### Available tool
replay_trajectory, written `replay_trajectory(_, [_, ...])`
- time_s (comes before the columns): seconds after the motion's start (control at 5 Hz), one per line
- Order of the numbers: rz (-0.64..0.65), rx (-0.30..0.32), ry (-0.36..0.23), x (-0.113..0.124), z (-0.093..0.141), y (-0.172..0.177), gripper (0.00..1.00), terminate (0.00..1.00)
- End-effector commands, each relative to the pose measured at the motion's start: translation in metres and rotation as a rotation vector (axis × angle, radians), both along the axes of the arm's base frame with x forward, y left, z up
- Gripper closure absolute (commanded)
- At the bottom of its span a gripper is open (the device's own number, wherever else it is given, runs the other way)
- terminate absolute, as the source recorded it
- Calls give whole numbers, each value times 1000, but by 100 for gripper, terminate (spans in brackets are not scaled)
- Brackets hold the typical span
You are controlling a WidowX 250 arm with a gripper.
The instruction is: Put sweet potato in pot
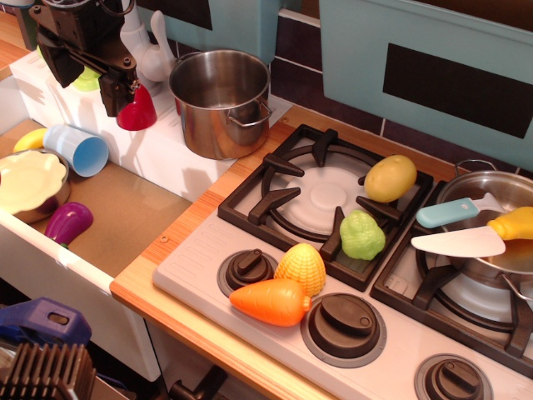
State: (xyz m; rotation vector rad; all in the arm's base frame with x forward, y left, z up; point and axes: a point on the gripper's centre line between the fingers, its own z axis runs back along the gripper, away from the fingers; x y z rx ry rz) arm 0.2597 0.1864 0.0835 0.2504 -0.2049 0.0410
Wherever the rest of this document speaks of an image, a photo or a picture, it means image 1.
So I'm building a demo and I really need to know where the black stove knob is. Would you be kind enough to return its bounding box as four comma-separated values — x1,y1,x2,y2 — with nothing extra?
217,248,277,297
300,292,387,369
414,353,494,400

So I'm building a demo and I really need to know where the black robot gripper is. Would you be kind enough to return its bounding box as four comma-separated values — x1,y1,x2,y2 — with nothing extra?
29,1,138,118

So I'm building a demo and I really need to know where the orange toy carrot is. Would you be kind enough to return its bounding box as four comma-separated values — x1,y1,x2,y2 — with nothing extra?
229,278,312,327

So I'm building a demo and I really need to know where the green toy lettuce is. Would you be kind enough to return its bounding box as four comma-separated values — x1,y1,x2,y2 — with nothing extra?
340,210,386,261

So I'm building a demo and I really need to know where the yellow toy potato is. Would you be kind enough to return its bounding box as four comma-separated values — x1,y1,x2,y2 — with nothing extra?
364,154,417,203

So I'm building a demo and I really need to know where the left black stove knob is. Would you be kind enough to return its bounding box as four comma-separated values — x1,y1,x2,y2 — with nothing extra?
217,248,277,297

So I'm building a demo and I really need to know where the teal cabinet door left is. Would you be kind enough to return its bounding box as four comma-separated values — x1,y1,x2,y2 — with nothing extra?
137,0,301,64

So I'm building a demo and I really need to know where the blue handled toy spatula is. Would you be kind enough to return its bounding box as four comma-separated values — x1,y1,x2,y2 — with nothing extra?
416,192,506,228

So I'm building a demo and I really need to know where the teal cabinet door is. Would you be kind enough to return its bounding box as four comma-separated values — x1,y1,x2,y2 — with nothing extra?
137,0,301,64
320,1,532,170

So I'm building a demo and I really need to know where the right black burner grate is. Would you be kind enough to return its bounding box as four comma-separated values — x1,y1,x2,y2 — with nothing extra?
369,179,533,379

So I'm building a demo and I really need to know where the yellow toy lemon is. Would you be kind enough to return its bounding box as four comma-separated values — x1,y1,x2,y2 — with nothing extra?
12,127,47,153

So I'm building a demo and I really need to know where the middle black stove knob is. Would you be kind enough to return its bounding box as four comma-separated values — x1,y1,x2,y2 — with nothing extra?
300,292,387,369

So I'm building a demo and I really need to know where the tall steel pot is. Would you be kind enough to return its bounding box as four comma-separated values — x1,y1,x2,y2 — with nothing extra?
169,49,272,160

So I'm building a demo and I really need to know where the white sink basin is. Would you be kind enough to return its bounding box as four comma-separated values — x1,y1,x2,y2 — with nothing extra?
1,52,229,381

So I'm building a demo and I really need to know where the right black stove knob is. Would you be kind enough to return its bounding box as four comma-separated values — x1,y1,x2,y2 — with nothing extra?
414,353,494,400

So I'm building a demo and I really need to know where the cream scalloped plate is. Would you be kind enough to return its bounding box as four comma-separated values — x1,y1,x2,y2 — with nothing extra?
0,149,67,216

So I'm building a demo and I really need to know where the steel saucepan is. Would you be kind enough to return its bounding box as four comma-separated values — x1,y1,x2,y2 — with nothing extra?
436,159,532,302

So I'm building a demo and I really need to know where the left black burner grate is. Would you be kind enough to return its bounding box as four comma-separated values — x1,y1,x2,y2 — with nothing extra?
218,125,433,291

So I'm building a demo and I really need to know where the grey toy stove top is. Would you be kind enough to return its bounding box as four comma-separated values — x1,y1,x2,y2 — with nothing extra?
152,124,533,400

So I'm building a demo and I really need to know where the purple toy eggplant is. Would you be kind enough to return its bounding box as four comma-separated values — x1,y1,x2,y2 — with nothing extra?
44,202,94,248

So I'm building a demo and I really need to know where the dark ribbed heat sink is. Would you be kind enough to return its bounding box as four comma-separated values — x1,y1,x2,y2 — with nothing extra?
1,343,96,399

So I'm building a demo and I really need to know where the yellow toy corn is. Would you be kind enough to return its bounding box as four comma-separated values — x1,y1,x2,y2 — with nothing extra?
274,243,326,297

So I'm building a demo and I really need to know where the black oven door handle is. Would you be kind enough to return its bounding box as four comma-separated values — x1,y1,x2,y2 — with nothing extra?
168,366,228,400

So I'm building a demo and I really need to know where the light blue plastic cup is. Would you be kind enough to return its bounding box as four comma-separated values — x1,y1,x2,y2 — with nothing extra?
43,125,109,178

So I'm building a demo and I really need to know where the white toy faucet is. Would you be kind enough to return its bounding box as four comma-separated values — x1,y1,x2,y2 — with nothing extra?
120,1,176,96

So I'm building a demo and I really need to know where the teal cabinet door right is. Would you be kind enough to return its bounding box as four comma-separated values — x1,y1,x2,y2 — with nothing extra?
320,1,532,170

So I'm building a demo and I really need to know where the white toy knife yellow handle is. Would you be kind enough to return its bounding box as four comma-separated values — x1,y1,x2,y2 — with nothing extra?
411,207,532,258

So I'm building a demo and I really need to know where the black burner grate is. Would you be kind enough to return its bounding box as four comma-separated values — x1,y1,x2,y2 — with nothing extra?
218,125,433,291
369,179,533,379

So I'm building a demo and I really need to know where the red toy sweet potato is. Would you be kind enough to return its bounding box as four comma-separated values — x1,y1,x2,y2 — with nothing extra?
116,85,157,131

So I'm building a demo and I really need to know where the blue clamp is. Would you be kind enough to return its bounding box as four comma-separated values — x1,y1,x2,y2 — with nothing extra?
1,297,92,346

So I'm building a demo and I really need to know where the steel bowl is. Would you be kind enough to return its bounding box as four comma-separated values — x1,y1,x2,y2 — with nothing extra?
0,148,72,224

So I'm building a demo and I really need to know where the green plastic cutting board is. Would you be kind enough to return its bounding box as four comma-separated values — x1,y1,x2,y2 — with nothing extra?
37,46,100,92

